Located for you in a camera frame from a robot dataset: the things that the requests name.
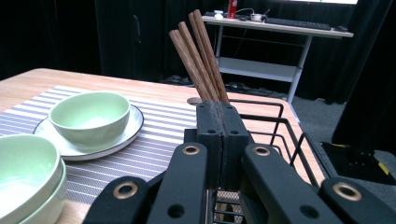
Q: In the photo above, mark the dark cabinet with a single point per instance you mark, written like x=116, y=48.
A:
x=130, y=40

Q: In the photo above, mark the black computer mouse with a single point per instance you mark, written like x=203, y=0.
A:
x=341, y=28

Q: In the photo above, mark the white plate with black rim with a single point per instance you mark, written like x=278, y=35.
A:
x=130, y=130

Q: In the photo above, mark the white desk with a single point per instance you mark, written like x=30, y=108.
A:
x=258, y=70

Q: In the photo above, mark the grey table grommet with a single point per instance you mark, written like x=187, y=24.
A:
x=193, y=101

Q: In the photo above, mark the green bowl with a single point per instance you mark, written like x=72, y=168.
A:
x=57, y=202
x=90, y=133
x=25, y=174

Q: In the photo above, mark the black stand base yellow tape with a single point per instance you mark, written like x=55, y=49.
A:
x=351, y=161

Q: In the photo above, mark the striped placemat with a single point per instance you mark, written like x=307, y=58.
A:
x=162, y=140

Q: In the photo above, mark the red can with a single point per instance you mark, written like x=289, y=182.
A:
x=232, y=8

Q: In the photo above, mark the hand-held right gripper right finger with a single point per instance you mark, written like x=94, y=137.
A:
x=233, y=137

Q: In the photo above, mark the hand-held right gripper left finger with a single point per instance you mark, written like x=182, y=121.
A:
x=211, y=137

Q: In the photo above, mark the small white object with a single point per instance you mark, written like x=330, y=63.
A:
x=219, y=14

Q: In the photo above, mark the computer monitor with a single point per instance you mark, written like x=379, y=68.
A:
x=323, y=1

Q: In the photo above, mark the black keyboard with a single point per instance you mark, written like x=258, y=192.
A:
x=297, y=24

